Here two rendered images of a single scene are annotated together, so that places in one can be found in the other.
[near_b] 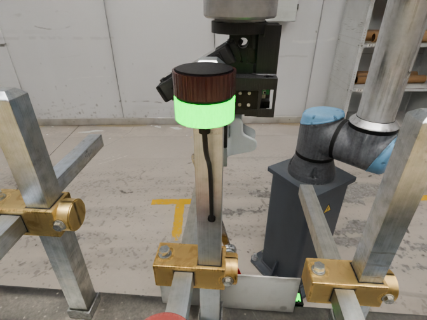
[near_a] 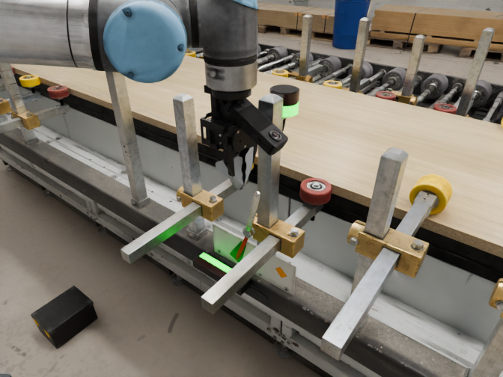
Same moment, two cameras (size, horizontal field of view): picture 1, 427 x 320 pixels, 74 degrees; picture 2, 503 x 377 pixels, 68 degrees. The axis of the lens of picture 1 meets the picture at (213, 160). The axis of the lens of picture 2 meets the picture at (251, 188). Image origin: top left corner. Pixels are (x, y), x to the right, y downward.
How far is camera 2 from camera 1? 1.00 m
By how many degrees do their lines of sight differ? 109
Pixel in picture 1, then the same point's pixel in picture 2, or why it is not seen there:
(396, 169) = (192, 125)
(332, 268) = (205, 198)
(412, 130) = (190, 104)
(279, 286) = (223, 234)
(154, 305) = (300, 297)
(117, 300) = (328, 314)
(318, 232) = (180, 218)
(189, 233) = (268, 244)
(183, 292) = (293, 218)
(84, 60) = not seen: outside the picture
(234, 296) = not seen: hidden behind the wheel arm
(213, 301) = not seen: hidden behind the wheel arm
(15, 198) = (401, 241)
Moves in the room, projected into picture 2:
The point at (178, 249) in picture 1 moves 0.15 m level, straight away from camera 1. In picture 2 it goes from (284, 233) to (258, 278)
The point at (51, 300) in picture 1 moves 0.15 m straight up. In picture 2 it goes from (385, 342) to (400, 295)
